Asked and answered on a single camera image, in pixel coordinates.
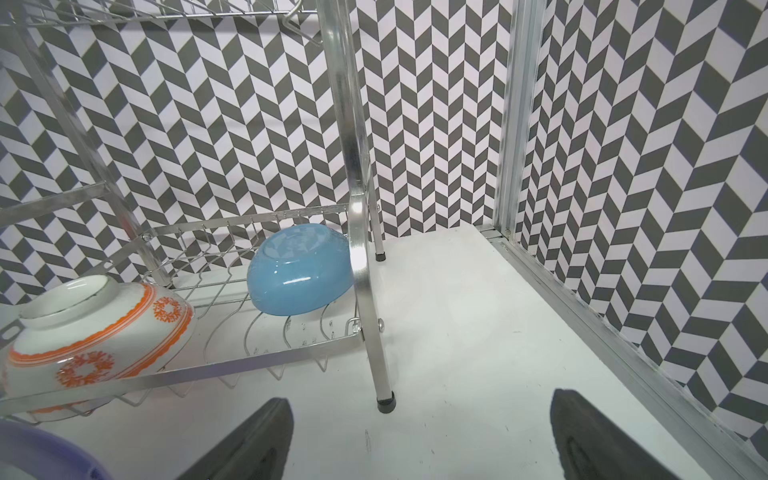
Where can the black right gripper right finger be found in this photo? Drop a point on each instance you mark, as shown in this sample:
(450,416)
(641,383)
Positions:
(591,446)

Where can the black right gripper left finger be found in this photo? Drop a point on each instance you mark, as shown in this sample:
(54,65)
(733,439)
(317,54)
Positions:
(257,449)

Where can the purple plastic bucket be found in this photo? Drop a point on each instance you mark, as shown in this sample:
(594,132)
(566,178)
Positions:
(43,455)

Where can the blue bowl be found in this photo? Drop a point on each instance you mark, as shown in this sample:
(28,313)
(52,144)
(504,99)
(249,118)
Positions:
(299,269)

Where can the silver metal dish rack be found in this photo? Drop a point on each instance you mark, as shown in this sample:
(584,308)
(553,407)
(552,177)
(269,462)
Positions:
(163,142)

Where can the white orange patterned bowl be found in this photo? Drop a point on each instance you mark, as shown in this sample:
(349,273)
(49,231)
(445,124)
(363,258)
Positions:
(95,329)

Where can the aluminium frame post right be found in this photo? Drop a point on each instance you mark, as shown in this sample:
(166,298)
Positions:
(634,180)

